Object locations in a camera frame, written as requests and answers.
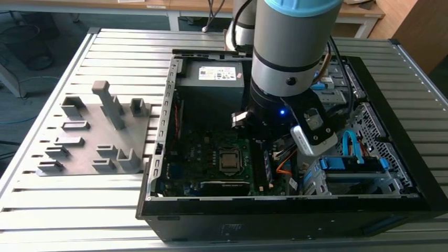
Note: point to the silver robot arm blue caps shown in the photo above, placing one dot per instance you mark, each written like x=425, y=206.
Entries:
x=291, y=39

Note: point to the silver power supply unit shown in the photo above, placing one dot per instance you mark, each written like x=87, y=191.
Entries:
x=210, y=99

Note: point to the silver CPU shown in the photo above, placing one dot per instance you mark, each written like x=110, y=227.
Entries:
x=230, y=160

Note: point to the CPU socket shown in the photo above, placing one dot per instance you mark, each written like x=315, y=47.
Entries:
x=219, y=160

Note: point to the silver metal disk bay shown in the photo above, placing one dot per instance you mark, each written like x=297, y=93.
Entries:
x=337, y=97

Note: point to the green motherboard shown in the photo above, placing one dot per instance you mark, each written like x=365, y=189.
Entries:
x=197, y=157

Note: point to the hard disk in blue carrier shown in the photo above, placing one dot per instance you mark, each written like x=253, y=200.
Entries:
x=337, y=164

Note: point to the black graphics card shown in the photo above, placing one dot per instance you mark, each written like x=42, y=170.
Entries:
x=225, y=187

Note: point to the silver lower disk bay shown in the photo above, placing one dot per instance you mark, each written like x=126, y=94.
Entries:
x=350, y=183

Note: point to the black open PC case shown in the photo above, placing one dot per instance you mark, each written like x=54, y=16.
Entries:
x=281, y=218

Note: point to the grey plastic parts rack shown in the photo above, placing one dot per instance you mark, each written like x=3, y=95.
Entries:
x=105, y=136

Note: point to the brown wooden cabinet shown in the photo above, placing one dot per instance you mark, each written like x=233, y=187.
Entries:
x=421, y=31

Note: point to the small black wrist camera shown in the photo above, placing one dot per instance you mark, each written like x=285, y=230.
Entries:
x=239, y=120

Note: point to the black camera bracket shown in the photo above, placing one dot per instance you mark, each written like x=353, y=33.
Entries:
x=305, y=105

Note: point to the blue plastic drive bracket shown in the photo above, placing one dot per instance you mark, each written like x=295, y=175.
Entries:
x=322, y=86

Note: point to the wooden desk white frame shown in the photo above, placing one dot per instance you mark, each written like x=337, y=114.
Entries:
x=357, y=13

